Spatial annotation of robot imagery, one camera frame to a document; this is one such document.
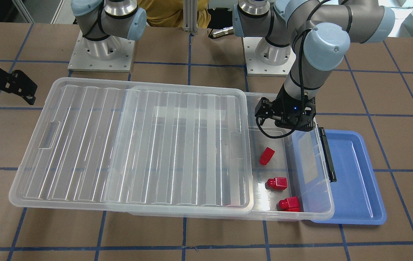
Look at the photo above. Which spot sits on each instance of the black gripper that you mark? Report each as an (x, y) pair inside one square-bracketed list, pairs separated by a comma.
[(283, 102)]

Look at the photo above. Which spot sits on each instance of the clear plastic box lid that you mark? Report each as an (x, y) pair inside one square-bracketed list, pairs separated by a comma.
[(141, 148)]

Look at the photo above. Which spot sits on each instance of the red block upper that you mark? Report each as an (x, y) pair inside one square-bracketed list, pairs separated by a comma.
[(266, 156)]

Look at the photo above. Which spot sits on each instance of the red block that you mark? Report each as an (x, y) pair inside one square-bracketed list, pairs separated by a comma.
[(289, 204), (277, 183), (266, 156)]

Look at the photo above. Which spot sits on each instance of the clear plastic storage box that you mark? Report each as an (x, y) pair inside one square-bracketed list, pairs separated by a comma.
[(300, 158)]

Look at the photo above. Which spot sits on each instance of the red block middle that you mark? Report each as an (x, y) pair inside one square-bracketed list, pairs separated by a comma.
[(277, 183)]

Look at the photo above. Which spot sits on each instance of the red block lower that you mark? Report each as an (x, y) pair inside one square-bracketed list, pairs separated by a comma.
[(289, 204)]

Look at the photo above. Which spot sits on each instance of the blue plastic tray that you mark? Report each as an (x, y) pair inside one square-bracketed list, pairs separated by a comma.
[(356, 194)]

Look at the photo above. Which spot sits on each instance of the person in yellow shirt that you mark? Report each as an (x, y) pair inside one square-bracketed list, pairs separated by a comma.
[(169, 13)]

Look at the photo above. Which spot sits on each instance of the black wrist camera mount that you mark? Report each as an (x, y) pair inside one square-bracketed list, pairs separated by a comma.
[(264, 110)]

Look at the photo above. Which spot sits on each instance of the square robot base plate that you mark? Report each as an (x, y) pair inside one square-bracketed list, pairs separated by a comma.
[(264, 59)]

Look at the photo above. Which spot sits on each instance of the aluminium frame post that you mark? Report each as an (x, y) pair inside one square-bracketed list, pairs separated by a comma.
[(190, 16)]

